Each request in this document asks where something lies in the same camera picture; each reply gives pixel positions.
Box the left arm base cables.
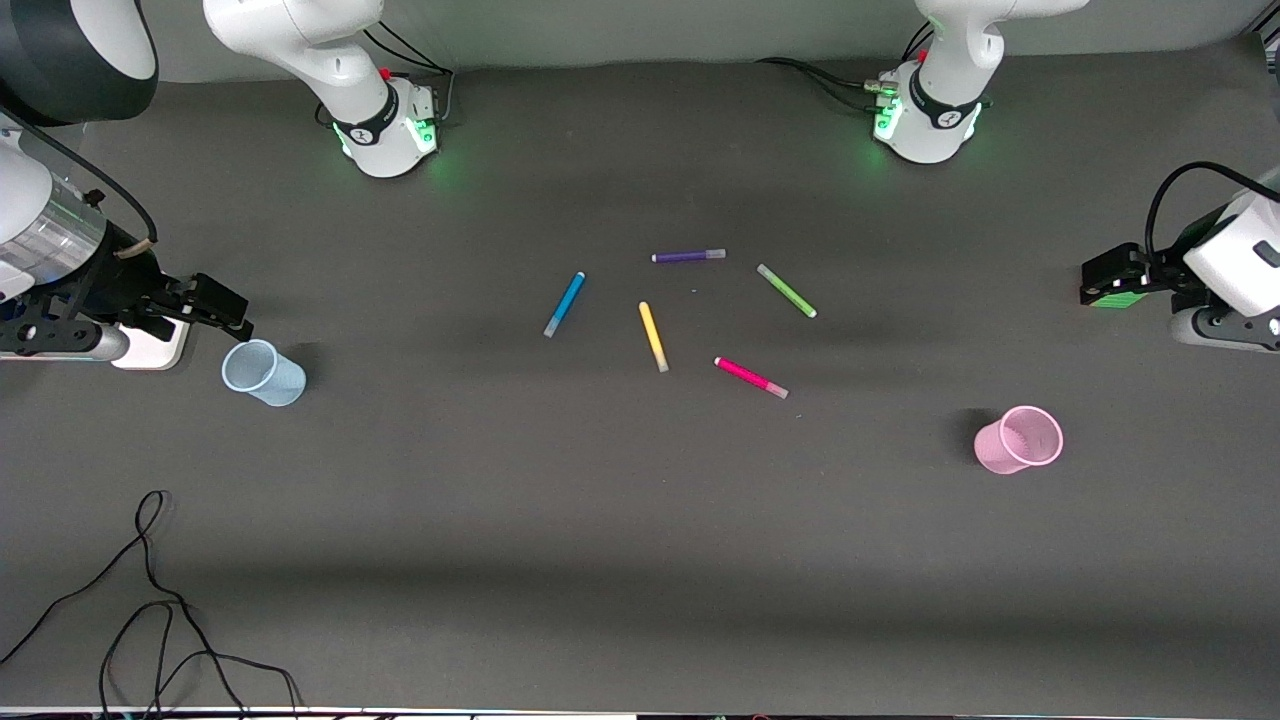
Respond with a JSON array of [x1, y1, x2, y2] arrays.
[[755, 20, 936, 116]]

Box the green marker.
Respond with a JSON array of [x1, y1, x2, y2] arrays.
[[756, 263, 819, 320]]

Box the light blue plastic cup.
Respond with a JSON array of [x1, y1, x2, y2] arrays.
[[221, 339, 308, 408]]

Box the pink plastic cup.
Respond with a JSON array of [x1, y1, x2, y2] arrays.
[[974, 405, 1065, 476]]

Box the thin black loose cable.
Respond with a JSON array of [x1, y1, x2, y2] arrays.
[[0, 489, 306, 720]]

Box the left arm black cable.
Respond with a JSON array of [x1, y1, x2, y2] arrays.
[[1145, 160, 1280, 263]]

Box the yellow marker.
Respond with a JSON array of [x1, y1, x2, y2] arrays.
[[638, 300, 670, 374]]

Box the blue marker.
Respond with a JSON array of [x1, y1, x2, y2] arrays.
[[543, 271, 587, 339]]

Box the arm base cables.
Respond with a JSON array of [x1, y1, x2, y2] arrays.
[[316, 20, 457, 131], [755, 20, 936, 116]]

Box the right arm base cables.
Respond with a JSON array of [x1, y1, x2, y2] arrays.
[[316, 20, 457, 131]]

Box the pink marker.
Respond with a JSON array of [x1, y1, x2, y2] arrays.
[[713, 356, 790, 400]]

